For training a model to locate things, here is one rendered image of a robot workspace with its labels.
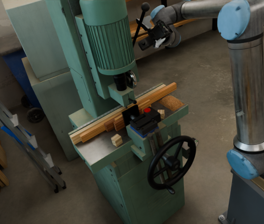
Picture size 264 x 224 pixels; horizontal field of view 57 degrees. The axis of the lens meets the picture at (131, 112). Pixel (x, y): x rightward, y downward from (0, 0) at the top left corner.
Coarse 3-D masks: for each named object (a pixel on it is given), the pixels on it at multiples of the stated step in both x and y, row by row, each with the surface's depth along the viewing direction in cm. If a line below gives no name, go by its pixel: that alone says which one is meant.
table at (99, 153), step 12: (156, 108) 130; (168, 108) 128; (180, 108) 126; (168, 120) 124; (108, 132) 121; (120, 132) 119; (84, 144) 117; (96, 144) 115; (108, 144) 114; (120, 144) 113; (132, 144) 116; (84, 156) 110; (96, 156) 109; (108, 156) 110; (120, 156) 114; (144, 156) 109; (96, 168) 109
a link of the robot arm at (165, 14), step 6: (162, 6) 127; (156, 12) 126; (162, 12) 126; (168, 12) 126; (174, 12) 127; (156, 18) 127; (162, 18) 125; (168, 18) 126; (174, 18) 128; (156, 24) 128; (168, 24) 125
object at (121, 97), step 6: (114, 84) 123; (114, 90) 119; (126, 90) 117; (132, 90) 116; (114, 96) 122; (120, 96) 116; (126, 96) 116; (132, 96) 118; (120, 102) 119; (126, 102) 117; (132, 102) 120
